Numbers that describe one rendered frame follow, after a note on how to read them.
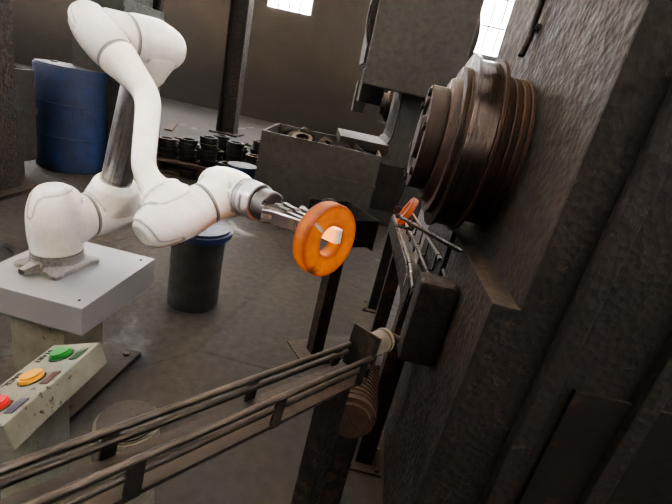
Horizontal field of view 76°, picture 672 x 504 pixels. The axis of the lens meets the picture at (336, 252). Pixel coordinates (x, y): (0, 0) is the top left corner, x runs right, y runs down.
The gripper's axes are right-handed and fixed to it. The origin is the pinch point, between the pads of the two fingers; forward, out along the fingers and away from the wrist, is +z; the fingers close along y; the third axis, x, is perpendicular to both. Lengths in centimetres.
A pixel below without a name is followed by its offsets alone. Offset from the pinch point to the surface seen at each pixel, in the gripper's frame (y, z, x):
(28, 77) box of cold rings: -50, -360, 1
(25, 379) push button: 47, -24, -30
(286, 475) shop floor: -20, -15, -92
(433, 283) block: -30.1, 12.3, -13.1
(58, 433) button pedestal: 42, -23, -45
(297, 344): -74, -66, -88
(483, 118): -35.1, 11.2, 27.1
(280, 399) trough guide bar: 20.5, 13.3, -22.9
